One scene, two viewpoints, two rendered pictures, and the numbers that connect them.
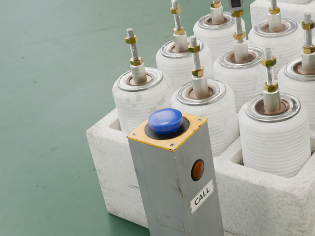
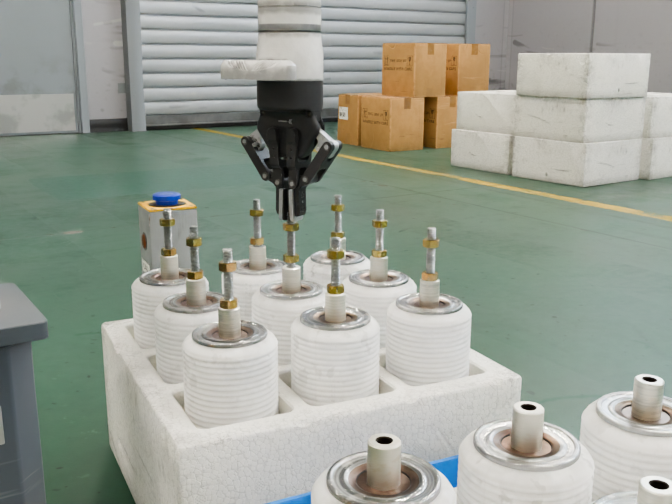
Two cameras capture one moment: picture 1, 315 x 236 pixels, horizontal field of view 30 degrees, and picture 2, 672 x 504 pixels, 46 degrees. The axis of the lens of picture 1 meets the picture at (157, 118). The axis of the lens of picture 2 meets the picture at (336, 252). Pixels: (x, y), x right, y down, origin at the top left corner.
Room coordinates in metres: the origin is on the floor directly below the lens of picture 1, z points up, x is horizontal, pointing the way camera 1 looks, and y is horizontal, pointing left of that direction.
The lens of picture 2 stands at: (1.23, -0.99, 0.52)
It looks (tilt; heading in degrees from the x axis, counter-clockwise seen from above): 14 degrees down; 111
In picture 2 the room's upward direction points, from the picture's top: straight up
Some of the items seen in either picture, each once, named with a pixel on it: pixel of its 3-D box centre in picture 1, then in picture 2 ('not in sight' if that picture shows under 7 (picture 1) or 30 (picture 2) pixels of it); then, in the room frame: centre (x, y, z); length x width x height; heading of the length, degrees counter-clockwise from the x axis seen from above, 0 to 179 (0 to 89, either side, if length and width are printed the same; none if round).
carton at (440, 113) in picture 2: not in sight; (435, 120); (0.03, 3.79, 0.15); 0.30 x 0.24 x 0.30; 144
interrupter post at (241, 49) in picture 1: (241, 50); (291, 279); (0.85, -0.15, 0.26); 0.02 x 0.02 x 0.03
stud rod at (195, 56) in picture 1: (196, 60); (256, 227); (0.76, -0.07, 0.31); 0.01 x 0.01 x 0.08
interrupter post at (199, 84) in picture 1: (199, 84); (257, 257); (0.76, -0.07, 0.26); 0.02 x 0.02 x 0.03
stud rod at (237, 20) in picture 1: (238, 25); (290, 243); (0.85, -0.15, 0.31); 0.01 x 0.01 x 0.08
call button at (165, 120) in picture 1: (166, 123); (166, 200); (0.59, -0.01, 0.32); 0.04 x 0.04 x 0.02
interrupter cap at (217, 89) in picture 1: (201, 92); (257, 267); (0.76, -0.07, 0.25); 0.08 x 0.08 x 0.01
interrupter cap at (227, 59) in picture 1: (241, 58); (291, 290); (0.85, -0.15, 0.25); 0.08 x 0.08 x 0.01
